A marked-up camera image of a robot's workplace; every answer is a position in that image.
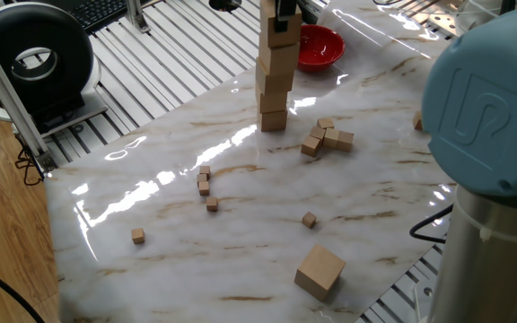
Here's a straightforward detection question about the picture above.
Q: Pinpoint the aluminium frame profile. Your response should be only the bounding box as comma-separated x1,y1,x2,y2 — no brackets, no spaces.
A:
0,15,58,174
126,0,152,35

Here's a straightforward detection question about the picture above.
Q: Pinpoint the black base cable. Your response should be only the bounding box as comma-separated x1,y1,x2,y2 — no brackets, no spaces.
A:
408,204,455,245

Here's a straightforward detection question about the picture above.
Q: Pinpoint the large wooden cube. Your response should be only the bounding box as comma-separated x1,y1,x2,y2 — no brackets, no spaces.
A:
256,89,289,115
255,57,295,96
294,243,347,302
258,109,289,133
258,0,303,49
258,41,302,76

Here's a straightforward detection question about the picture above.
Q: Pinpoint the marble pattern board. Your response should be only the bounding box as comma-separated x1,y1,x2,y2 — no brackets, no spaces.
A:
44,0,464,323

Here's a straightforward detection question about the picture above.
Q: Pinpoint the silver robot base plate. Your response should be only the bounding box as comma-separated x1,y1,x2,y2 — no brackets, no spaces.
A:
413,275,437,323

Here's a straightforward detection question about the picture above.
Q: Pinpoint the black keyboard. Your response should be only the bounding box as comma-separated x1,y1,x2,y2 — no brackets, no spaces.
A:
38,0,154,35

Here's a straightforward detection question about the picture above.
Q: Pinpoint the black floor cable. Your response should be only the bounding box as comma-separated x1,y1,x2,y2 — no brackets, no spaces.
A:
0,253,47,323

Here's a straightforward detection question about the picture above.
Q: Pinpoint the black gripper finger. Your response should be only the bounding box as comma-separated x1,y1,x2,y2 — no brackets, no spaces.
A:
273,0,299,34

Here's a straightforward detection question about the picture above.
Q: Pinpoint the tangled black cable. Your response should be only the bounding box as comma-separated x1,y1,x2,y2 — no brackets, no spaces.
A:
13,134,44,188

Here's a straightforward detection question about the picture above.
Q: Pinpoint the black round object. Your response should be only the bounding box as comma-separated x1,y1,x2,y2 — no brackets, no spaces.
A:
207,0,243,13

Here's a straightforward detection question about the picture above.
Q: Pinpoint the red bowl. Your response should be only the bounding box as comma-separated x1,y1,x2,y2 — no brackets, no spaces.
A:
297,24,346,74

